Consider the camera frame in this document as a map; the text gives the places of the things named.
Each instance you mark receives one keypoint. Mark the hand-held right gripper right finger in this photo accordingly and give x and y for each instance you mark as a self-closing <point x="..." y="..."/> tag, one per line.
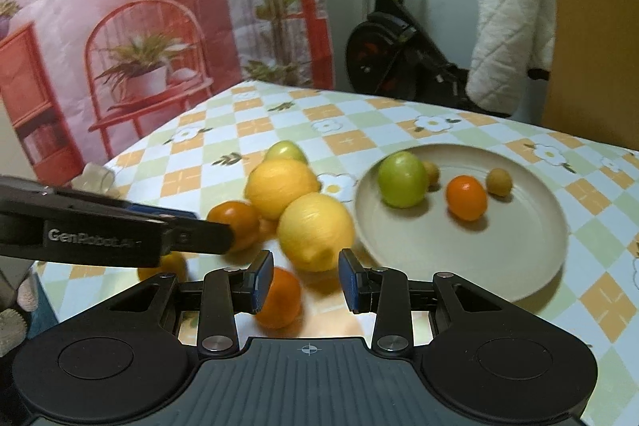
<point x="349" y="279"/>

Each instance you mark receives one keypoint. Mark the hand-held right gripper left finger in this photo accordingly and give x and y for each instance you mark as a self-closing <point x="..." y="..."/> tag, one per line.
<point x="262" y="281"/>

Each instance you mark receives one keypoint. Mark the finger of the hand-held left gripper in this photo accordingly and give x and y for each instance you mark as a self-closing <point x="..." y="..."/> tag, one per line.
<point x="199" y="236"/>
<point x="159" y="212"/>

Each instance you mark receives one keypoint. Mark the dark orange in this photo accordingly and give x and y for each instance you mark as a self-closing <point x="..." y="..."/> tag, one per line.
<point x="244" y="221"/>

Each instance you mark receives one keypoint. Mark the yellow lemon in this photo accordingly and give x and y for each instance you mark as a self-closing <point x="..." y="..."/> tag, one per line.
<point x="314" y="231"/>
<point x="277" y="189"/>

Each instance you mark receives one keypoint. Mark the beige round plate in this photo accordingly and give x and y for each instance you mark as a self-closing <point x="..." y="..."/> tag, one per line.
<point x="449" y="256"/>

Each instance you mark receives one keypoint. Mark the green apple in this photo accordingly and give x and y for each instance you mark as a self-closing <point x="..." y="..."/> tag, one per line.
<point x="402" y="179"/>
<point x="285" y="151"/>

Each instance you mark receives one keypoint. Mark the small brown kiwi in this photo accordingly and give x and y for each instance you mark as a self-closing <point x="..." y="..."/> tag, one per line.
<point x="432" y="174"/>
<point x="499" y="182"/>

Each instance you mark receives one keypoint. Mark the person's left forearm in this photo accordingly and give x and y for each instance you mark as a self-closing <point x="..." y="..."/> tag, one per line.
<point x="12" y="326"/>

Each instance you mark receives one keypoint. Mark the clear plastic object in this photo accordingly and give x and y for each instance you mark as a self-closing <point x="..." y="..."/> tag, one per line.
<point x="92" y="179"/>

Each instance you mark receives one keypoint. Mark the floral checked tablecloth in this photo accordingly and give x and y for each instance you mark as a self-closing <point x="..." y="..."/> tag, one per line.
<point x="349" y="141"/>

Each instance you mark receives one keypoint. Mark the black exercise bike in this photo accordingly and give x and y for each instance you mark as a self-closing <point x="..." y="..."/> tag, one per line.
<point x="384" y="51"/>

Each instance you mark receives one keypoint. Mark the white quilted jacket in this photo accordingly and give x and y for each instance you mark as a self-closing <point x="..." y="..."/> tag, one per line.
<point x="504" y="31"/>

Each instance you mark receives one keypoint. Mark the round wooden board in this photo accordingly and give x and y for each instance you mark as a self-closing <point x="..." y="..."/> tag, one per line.
<point x="584" y="56"/>

